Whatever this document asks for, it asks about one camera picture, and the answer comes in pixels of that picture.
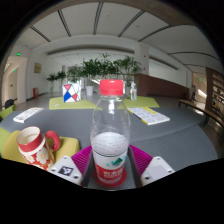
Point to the white printed booklet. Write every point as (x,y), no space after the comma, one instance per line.
(27,115)

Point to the red fire extinguisher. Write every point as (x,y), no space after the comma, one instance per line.
(35,93)

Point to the wooden shelf unit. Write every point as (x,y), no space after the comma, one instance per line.
(218,91)

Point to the dark chair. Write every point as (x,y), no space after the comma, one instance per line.
(10,103)

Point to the long wooden bench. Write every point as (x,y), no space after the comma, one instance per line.
(203,111)

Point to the row of potted green plants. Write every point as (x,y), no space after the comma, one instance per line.
(96,68)

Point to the red blue white patterned cube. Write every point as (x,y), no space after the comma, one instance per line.
(71,93)

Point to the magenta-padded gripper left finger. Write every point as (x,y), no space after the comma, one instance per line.
(66,170)

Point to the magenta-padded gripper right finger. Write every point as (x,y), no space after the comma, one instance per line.
(156,170)

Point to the yellow-edged white booklet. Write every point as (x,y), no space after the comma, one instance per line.
(149,116)

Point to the framed wall picture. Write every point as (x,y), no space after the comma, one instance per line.
(37,68)

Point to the red and white floral mug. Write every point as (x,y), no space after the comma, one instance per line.
(35,146)

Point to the person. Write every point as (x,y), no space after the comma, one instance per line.
(193,93)

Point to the small clear plastic bottle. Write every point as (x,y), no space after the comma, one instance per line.
(133,92)

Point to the clear red-capped water bottle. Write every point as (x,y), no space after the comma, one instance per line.
(110,133)

